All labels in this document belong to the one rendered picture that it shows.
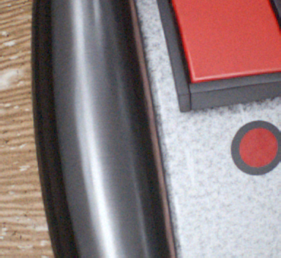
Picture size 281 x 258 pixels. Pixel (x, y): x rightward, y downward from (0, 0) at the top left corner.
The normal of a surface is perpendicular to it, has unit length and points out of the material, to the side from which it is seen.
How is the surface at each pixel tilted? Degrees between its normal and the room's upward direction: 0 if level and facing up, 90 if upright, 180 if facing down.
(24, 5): 0
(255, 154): 0
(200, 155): 0
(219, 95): 90
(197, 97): 90
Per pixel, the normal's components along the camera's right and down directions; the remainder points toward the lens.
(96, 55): 0.15, -0.52
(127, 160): 0.58, -0.48
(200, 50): -0.08, -0.50
